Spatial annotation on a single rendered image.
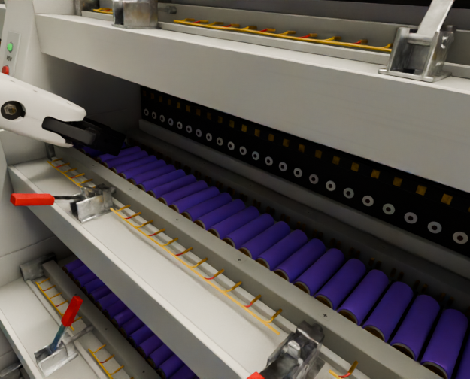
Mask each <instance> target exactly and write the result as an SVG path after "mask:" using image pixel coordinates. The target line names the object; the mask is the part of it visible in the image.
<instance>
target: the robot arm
mask: <svg viewBox="0 0 470 379"><path fill-rule="evenodd" d="M85 116H86V111H85V110H84V108H82V107H80V106H78V105H76V104H74V103H72V102H70V101H68V100H66V99H64V98H62V97H60V96H57V95H54V94H52V93H50V92H47V91H45V90H42V89H40V88H37V87H36V86H33V85H30V84H28V83H25V82H23V81H21V80H17V79H16V78H13V77H10V76H8V75H6V74H3V73H1V72H0V129H3V130H6V131H9V132H13V133H15V134H18V135H22V136H26V137H28V138H33V139H35V140H39V141H43V142H46V143H49V144H54V145H57V146H60V147H67V148H69V147H72V146H74V144H73V143H72V142H75V143H78V144H82V145H85V146H88V147H90V148H91V149H94V150H98V151H101V152H103V153H108V154H111V155H113V156H118V155H119V152H120V149H121V147H122V146H123V142H124V140H125V138H126V135H124V134H123V133H121V132H118V131H115V130H113V129H111V128H110V126H106V125H105V124H102V123H99V122H97V121H95V120H91V119H89V118H87V117H85Z"/></svg>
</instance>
